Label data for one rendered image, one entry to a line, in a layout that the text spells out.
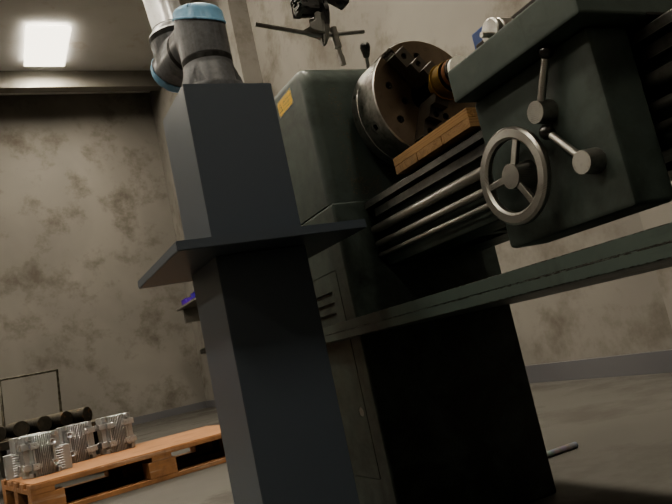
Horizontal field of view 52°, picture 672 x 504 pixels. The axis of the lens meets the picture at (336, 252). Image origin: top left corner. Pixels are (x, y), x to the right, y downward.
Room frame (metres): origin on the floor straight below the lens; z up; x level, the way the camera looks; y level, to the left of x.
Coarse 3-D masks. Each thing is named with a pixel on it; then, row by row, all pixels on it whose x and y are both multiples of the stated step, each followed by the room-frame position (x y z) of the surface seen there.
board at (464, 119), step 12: (468, 108) 1.30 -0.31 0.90; (456, 120) 1.33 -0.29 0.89; (468, 120) 1.30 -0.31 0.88; (432, 132) 1.41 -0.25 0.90; (444, 132) 1.37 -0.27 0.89; (456, 132) 1.34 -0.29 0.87; (468, 132) 1.33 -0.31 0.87; (420, 144) 1.45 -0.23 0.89; (432, 144) 1.42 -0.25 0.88; (444, 144) 1.39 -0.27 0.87; (456, 144) 1.41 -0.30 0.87; (408, 156) 1.50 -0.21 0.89; (420, 156) 1.46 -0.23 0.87; (432, 156) 1.46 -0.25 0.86; (396, 168) 1.56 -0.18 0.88; (408, 168) 1.53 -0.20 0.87
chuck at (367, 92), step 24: (408, 48) 1.68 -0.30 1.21; (432, 48) 1.72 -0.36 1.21; (384, 72) 1.64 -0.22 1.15; (360, 96) 1.69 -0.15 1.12; (384, 96) 1.64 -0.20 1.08; (408, 96) 1.67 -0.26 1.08; (384, 120) 1.63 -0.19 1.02; (408, 120) 1.66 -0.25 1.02; (384, 144) 1.69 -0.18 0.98; (408, 144) 1.65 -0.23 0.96
